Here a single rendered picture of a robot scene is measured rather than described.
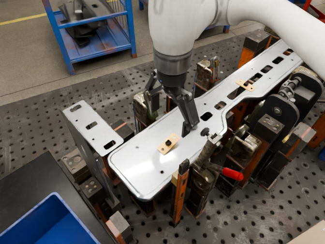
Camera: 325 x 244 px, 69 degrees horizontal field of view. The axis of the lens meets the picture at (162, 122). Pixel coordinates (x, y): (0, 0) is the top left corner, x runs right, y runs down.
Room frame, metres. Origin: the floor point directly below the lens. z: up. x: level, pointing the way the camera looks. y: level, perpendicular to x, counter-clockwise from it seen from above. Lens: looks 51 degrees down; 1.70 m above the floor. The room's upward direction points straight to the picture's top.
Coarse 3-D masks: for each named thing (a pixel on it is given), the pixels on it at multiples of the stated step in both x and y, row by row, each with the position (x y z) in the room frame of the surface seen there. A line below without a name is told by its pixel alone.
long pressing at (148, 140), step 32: (256, 64) 0.93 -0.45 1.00; (288, 64) 0.93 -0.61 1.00; (224, 96) 0.71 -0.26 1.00; (256, 96) 0.71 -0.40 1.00; (160, 128) 0.54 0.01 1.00; (224, 128) 0.54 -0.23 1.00; (128, 160) 0.41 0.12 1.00; (160, 160) 0.41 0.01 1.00; (192, 160) 0.40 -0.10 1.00; (160, 192) 0.30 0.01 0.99
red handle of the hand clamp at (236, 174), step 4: (204, 164) 0.35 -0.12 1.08; (208, 164) 0.34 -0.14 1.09; (212, 164) 0.34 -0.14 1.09; (212, 168) 0.32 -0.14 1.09; (216, 168) 0.32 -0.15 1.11; (220, 168) 0.31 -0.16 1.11; (224, 168) 0.31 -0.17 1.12; (228, 168) 0.31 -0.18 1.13; (220, 172) 0.31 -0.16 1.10; (224, 172) 0.30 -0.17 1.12; (228, 172) 0.29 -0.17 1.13; (232, 172) 0.29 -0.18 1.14; (236, 172) 0.29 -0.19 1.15; (228, 176) 0.29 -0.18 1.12; (232, 176) 0.28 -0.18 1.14; (236, 176) 0.27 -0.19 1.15; (240, 176) 0.27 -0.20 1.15; (240, 180) 0.27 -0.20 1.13
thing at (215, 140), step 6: (204, 132) 0.36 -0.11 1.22; (216, 132) 0.36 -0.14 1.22; (210, 138) 0.34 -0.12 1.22; (216, 138) 0.34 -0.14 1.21; (210, 144) 0.33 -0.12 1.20; (216, 144) 0.33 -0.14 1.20; (204, 150) 0.34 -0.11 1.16; (210, 150) 0.33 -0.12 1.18; (198, 156) 0.35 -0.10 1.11; (204, 156) 0.34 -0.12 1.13; (198, 162) 0.35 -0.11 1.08; (204, 162) 0.35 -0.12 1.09
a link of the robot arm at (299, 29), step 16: (224, 0) 0.50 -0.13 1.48; (240, 0) 0.49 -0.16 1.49; (256, 0) 0.48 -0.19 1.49; (272, 0) 0.47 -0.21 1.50; (224, 16) 0.50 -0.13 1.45; (240, 16) 0.49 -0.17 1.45; (256, 16) 0.47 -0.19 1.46; (272, 16) 0.43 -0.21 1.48; (288, 16) 0.40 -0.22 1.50; (304, 16) 0.38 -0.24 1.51; (288, 32) 0.38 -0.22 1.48; (304, 32) 0.35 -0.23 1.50; (320, 32) 0.33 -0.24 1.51; (304, 48) 0.33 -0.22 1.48; (320, 48) 0.30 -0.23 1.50; (320, 64) 0.28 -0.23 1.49
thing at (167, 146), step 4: (172, 136) 0.49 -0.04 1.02; (176, 136) 0.49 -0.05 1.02; (164, 140) 0.48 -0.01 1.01; (168, 140) 0.47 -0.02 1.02; (172, 140) 0.47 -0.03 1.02; (176, 140) 0.47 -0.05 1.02; (164, 144) 0.46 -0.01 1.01; (168, 144) 0.46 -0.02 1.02; (172, 144) 0.46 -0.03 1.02; (160, 148) 0.45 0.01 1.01; (164, 148) 0.45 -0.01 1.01; (168, 148) 0.45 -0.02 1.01; (164, 152) 0.43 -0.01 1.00
